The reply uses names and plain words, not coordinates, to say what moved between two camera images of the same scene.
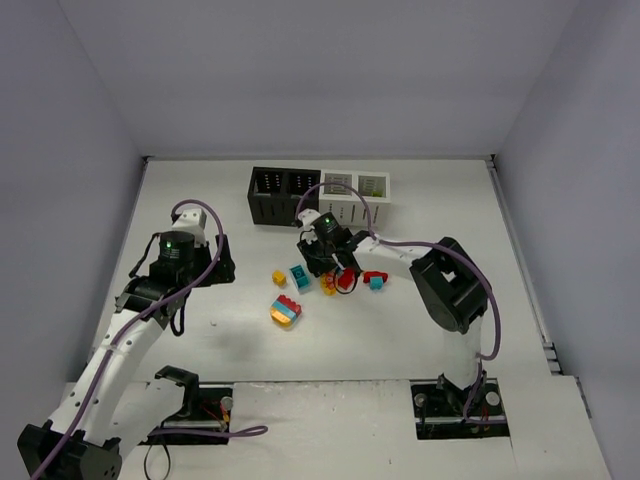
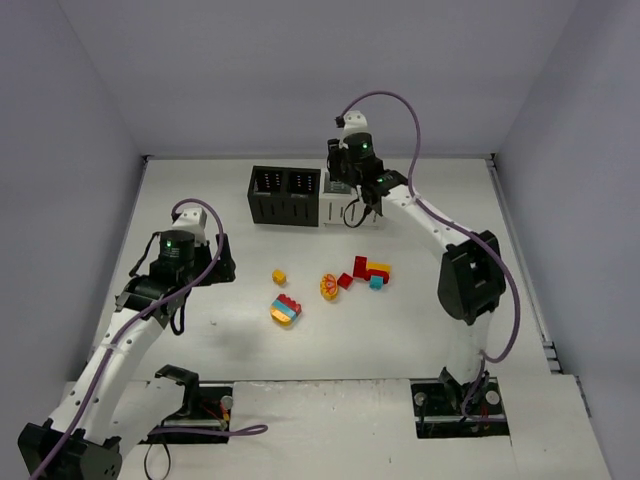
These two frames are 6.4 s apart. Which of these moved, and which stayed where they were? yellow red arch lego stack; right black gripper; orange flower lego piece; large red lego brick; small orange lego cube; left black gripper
Moved: right black gripper; large red lego brick
Stayed: orange flower lego piece; yellow red arch lego stack; left black gripper; small orange lego cube
